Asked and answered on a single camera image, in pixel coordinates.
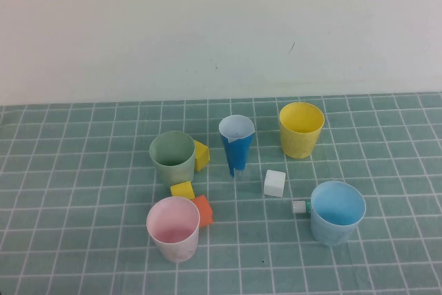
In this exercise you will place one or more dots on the green plastic cup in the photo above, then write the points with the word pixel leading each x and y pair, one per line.
pixel 172 175

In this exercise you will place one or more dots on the yellow plastic cup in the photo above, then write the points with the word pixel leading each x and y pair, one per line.
pixel 297 146

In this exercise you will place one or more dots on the light blue plastic cup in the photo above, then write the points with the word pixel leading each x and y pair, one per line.
pixel 328 233

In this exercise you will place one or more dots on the blue paper cone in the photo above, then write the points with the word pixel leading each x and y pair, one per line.
pixel 236 157

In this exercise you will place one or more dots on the yellow cube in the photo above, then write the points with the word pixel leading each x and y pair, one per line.
pixel 202 157
pixel 183 190

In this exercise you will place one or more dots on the white cube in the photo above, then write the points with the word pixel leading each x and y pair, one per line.
pixel 274 184

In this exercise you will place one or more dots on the orange cube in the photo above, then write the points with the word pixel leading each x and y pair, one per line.
pixel 205 213

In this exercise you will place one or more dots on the white green glue stick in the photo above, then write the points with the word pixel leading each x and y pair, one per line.
pixel 298 207

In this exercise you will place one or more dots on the teal checked tablecloth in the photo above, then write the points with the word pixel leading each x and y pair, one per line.
pixel 69 170

